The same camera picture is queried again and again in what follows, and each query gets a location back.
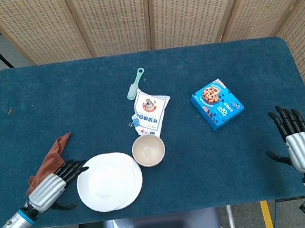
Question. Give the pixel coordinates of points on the blue binder clip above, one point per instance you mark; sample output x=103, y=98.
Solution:
x=135, y=121

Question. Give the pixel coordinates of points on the brown cloth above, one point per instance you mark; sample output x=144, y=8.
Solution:
x=54, y=155

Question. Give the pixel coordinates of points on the off-white bowl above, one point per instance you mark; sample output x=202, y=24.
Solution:
x=150, y=164
x=148, y=149

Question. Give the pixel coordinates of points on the white round plate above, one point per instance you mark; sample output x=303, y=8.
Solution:
x=105, y=182
x=139, y=177

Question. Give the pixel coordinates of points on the white metal tube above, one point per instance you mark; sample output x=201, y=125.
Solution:
x=231, y=221

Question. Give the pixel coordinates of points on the dark blue tablecloth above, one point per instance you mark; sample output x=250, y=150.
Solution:
x=83, y=100

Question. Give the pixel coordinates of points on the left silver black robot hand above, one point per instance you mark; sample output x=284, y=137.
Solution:
x=46, y=191

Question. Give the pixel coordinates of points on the small brown scrap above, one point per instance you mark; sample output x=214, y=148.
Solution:
x=10, y=110

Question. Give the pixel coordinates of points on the blue cookie box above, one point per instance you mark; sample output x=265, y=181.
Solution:
x=215, y=103

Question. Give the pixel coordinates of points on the white sugar bag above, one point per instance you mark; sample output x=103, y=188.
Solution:
x=149, y=111

